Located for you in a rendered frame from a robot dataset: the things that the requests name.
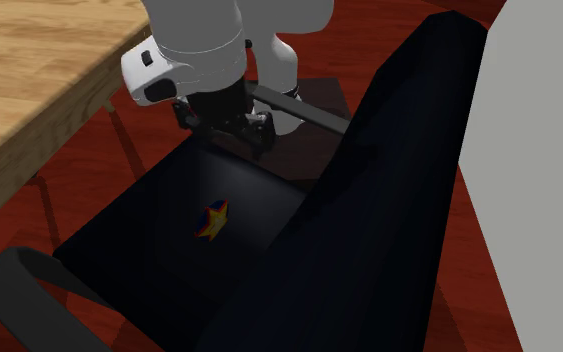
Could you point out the yellow blue star toy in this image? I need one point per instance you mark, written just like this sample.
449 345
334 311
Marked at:
212 222

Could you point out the light wooden table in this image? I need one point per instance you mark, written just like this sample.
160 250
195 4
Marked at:
27 73

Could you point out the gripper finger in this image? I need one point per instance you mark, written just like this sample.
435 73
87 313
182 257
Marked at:
184 116
261 131

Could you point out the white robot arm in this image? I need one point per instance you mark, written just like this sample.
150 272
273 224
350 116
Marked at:
198 34

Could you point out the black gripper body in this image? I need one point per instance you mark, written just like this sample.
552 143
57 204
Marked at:
220 105

